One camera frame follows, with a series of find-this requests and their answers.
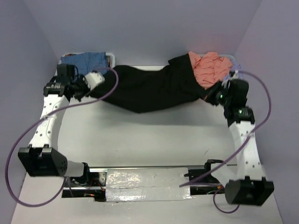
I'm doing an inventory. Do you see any black long sleeve shirt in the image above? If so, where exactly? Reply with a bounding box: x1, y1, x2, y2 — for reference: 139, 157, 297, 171
90, 54, 221, 113

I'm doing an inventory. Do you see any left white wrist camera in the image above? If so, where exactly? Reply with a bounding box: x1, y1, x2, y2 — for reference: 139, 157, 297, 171
85, 72, 105, 91

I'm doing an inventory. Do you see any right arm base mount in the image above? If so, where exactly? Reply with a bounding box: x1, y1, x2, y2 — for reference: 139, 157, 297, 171
184, 159, 225, 196

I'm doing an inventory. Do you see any white plastic basket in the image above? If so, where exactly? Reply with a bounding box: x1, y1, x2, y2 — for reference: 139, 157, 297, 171
56, 53, 116, 75
219, 54, 241, 70

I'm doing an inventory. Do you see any left white plastic basket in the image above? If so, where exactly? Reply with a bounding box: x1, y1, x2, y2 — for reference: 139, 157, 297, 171
56, 53, 116, 75

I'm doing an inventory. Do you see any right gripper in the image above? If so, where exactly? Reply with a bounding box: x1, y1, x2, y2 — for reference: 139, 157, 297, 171
198, 80, 232, 107

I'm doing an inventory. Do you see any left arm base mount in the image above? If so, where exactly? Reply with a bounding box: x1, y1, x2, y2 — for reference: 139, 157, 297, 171
61, 168, 107, 202

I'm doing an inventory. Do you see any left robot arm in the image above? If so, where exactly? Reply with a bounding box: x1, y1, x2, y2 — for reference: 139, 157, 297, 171
18, 64, 92, 186

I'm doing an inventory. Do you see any silver foil tape cover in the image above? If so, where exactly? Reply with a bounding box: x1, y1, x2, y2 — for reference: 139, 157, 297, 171
106, 168, 192, 202

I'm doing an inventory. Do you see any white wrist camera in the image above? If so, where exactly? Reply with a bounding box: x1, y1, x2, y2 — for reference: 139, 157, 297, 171
85, 72, 105, 91
221, 70, 240, 89

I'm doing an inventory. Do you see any blue checkered folded shirt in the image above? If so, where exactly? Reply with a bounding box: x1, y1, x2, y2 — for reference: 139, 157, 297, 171
60, 51, 109, 77

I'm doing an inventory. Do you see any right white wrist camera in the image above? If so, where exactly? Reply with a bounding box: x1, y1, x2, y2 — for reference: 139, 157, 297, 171
221, 70, 240, 89

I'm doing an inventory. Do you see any right white plastic basket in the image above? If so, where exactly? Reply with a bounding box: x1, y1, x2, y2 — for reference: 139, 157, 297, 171
219, 54, 241, 70

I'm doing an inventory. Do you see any lavender shirt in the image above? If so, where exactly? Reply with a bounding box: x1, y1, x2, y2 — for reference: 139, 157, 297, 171
223, 58, 243, 83

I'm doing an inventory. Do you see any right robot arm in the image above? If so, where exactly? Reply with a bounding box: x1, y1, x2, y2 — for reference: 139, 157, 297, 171
203, 79, 274, 206

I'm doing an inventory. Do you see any orange pink shirt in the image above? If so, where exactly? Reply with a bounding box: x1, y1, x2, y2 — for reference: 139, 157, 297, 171
188, 51, 233, 89

